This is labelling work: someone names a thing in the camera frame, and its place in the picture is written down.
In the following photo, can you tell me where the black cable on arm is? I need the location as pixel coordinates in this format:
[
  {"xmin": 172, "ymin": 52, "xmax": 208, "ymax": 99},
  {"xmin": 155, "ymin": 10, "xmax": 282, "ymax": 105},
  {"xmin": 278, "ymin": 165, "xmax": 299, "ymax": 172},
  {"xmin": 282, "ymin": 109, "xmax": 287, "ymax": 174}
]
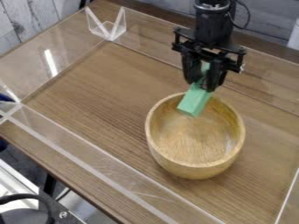
[{"xmin": 227, "ymin": 0, "xmax": 252, "ymax": 30}]

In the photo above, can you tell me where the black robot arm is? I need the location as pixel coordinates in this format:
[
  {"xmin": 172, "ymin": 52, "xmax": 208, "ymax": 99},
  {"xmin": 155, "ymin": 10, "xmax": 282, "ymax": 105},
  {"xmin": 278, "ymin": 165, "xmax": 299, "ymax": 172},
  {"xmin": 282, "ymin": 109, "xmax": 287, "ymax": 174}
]
[{"xmin": 172, "ymin": 0, "xmax": 247, "ymax": 92}]

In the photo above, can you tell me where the clear acrylic tray enclosure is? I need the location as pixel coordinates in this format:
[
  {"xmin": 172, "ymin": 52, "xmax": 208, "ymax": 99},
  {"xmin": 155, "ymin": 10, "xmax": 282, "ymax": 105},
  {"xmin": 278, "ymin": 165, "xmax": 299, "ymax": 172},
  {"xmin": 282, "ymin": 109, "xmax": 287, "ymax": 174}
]
[{"xmin": 0, "ymin": 0, "xmax": 299, "ymax": 224}]

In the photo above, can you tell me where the brown wooden bowl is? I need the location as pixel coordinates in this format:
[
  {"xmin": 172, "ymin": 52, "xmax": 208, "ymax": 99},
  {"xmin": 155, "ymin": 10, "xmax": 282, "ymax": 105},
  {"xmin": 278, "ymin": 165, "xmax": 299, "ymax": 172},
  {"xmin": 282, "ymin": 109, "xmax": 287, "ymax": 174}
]
[{"xmin": 144, "ymin": 93, "xmax": 246, "ymax": 179}]

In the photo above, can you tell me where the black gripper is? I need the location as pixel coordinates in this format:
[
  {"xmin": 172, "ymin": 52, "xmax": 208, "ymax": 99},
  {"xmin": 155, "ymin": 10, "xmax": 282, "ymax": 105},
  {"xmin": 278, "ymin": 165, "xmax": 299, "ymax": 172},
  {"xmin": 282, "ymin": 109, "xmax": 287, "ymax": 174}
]
[{"xmin": 172, "ymin": 1, "xmax": 248, "ymax": 92}]

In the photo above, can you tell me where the black table leg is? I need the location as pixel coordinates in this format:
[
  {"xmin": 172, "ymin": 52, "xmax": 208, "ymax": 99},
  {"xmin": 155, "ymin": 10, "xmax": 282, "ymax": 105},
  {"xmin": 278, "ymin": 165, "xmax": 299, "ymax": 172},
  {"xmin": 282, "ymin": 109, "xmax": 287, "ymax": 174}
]
[{"xmin": 43, "ymin": 174, "xmax": 58, "ymax": 197}]

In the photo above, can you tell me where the green rectangular block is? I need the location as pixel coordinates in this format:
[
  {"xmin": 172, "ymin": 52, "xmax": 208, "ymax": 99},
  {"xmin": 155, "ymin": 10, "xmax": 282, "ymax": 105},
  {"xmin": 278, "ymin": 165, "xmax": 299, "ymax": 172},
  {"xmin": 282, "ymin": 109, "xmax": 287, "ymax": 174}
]
[{"xmin": 176, "ymin": 63, "xmax": 211, "ymax": 117}]

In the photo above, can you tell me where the black cable bottom left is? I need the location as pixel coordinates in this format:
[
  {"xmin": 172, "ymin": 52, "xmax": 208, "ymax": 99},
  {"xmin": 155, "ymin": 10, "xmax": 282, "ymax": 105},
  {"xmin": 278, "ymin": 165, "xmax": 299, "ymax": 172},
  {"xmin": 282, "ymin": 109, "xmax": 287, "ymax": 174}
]
[{"xmin": 0, "ymin": 192, "xmax": 55, "ymax": 224}]

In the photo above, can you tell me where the blue object left edge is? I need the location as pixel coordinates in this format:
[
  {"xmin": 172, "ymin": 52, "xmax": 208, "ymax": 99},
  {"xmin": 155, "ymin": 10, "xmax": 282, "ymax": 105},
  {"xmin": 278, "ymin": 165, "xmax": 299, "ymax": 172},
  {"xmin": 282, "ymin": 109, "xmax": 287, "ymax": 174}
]
[{"xmin": 0, "ymin": 92, "xmax": 16, "ymax": 152}]

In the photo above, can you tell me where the metal bracket with screw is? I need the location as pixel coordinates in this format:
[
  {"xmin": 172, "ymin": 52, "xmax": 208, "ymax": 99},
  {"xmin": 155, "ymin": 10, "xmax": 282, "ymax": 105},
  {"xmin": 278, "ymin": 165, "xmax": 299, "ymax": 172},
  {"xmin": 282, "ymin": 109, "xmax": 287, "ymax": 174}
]
[{"xmin": 39, "ymin": 192, "xmax": 87, "ymax": 224}]

